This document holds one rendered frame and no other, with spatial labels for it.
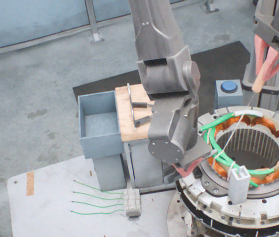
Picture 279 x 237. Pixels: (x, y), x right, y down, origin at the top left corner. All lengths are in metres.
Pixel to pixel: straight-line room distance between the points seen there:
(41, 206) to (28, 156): 1.24
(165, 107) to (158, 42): 0.10
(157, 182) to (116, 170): 0.13
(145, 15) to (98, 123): 0.64
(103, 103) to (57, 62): 1.98
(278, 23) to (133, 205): 0.69
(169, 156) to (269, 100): 0.83
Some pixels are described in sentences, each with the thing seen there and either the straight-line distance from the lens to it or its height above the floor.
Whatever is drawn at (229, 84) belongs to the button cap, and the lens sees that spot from 1.19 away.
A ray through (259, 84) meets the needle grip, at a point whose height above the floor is 1.32.
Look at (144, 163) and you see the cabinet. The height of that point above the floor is 0.92.
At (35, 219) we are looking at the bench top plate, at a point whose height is 0.78.
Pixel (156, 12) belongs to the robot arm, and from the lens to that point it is 0.59.
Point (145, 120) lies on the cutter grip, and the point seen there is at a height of 1.09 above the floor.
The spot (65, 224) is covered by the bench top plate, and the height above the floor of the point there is 0.78.
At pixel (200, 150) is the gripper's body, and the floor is 1.26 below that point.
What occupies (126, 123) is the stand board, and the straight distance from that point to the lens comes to 1.05.
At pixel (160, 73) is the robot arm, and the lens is 0.61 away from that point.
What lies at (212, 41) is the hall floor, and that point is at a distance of 3.16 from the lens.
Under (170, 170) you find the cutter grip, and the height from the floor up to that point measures 1.18.
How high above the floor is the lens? 1.83
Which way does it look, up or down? 45 degrees down
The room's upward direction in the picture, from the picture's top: 7 degrees counter-clockwise
